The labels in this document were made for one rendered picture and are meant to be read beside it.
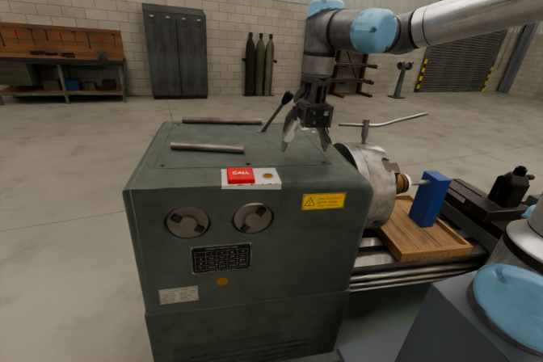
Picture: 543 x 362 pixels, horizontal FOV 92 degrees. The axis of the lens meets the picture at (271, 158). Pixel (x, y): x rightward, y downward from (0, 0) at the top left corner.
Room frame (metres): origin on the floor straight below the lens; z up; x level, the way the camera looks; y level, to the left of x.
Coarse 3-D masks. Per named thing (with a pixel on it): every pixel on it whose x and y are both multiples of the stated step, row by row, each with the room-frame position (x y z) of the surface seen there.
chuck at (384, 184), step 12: (360, 144) 0.86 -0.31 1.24; (372, 144) 0.87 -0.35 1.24; (372, 156) 0.79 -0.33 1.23; (384, 156) 0.79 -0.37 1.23; (372, 168) 0.74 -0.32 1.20; (384, 168) 0.75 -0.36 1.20; (372, 180) 0.72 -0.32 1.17; (384, 180) 0.72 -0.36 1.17; (384, 192) 0.71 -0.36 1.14; (372, 204) 0.69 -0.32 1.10; (384, 204) 0.70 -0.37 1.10; (372, 216) 0.69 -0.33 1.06; (384, 216) 0.70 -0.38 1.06; (372, 228) 0.74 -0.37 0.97
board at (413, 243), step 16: (400, 208) 1.01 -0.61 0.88; (400, 224) 0.89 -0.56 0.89; (416, 224) 0.90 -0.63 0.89; (384, 240) 0.79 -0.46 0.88; (400, 240) 0.79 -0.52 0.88; (416, 240) 0.80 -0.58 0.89; (432, 240) 0.81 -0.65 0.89; (448, 240) 0.81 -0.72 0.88; (464, 240) 0.80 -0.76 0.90; (400, 256) 0.70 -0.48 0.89; (416, 256) 0.71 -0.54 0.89; (432, 256) 0.73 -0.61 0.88; (448, 256) 0.74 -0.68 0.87
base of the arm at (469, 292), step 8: (472, 280) 0.40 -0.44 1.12; (472, 288) 0.38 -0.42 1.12; (472, 296) 0.37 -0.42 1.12; (472, 304) 0.36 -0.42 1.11; (480, 312) 0.34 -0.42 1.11; (488, 320) 0.32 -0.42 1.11; (496, 328) 0.31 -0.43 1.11; (504, 336) 0.30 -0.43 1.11; (512, 344) 0.29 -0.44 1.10; (520, 344) 0.29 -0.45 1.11; (536, 352) 0.28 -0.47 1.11
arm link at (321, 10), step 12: (312, 0) 0.64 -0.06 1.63; (324, 0) 0.62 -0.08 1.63; (336, 0) 0.62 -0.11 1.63; (312, 12) 0.63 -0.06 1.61; (324, 12) 0.61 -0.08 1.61; (312, 24) 0.62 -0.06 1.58; (324, 24) 0.60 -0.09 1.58; (312, 36) 0.62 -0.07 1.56; (324, 36) 0.60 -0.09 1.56; (312, 48) 0.62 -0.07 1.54; (324, 48) 0.61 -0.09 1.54
